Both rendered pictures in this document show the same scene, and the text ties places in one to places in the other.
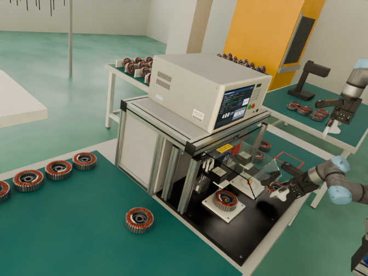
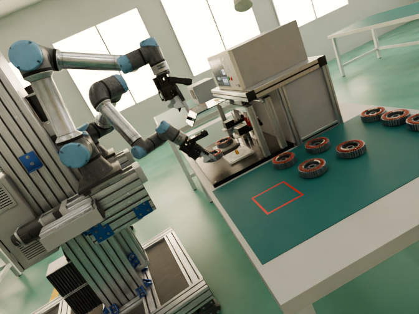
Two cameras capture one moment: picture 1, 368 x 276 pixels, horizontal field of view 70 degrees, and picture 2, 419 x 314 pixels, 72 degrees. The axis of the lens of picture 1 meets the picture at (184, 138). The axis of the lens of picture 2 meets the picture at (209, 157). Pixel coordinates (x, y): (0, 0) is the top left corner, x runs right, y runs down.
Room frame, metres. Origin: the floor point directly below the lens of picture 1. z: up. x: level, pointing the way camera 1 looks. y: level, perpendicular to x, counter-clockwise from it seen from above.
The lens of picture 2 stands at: (2.22, -1.52, 1.36)
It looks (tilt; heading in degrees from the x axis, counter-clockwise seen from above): 19 degrees down; 139
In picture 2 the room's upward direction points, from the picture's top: 25 degrees counter-clockwise
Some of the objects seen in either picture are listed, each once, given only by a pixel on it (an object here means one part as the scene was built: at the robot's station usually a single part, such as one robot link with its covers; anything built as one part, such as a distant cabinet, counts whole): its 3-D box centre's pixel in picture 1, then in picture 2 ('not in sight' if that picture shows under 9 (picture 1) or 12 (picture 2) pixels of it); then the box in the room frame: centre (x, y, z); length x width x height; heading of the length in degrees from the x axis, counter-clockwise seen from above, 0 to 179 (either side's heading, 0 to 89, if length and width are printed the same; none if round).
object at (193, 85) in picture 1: (210, 86); (252, 58); (1.24, -0.07, 1.22); 0.44 x 0.39 x 0.20; 146
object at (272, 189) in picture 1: (275, 189); (213, 156); (1.08, -0.50, 0.84); 0.11 x 0.11 x 0.04
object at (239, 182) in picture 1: (248, 184); (237, 154); (1.15, -0.39, 0.78); 0.15 x 0.15 x 0.01; 56
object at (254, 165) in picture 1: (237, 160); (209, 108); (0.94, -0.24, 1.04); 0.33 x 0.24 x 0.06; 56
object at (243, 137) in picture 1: (235, 142); (230, 105); (1.11, -0.24, 1.03); 0.62 x 0.01 x 0.03; 146
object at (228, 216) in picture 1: (224, 204); (226, 146); (0.95, -0.26, 0.78); 0.15 x 0.15 x 0.01; 56
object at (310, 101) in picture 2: not in sight; (310, 106); (1.55, -0.18, 0.91); 0.28 x 0.03 x 0.32; 56
